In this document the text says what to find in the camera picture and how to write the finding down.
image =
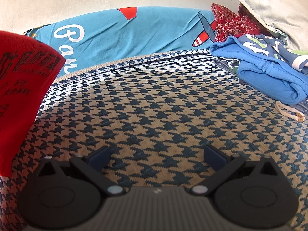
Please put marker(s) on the red nonwoven shopping bag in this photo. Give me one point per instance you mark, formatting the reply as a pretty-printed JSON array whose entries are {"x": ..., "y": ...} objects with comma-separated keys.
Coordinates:
[{"x": 19, "y": 89}]

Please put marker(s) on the blue fleece garment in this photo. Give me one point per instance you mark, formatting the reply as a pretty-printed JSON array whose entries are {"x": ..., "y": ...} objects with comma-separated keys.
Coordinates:
[{"x": 264, "y": 81}]

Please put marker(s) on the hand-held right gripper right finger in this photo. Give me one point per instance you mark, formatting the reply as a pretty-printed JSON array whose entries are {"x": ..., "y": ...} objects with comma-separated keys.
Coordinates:
[{"x": 214, "y": 157}]

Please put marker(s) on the long blue pillow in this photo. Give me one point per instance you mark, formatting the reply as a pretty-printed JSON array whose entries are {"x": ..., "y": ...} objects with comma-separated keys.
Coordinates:
[{"x": 144, "y": 33}]

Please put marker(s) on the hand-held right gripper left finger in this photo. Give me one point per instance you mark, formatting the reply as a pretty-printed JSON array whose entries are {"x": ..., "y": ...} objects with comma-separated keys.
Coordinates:
[{"x": 99, "y": 157}]

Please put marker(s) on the grey white pillow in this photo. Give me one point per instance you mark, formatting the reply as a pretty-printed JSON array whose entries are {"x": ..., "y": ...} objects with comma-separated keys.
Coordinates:
[{"x": 272, "y": 4}]

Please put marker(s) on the red floral cloth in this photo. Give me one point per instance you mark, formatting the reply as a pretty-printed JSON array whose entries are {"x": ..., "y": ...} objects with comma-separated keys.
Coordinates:
[{"x": 231, "y": 21}]

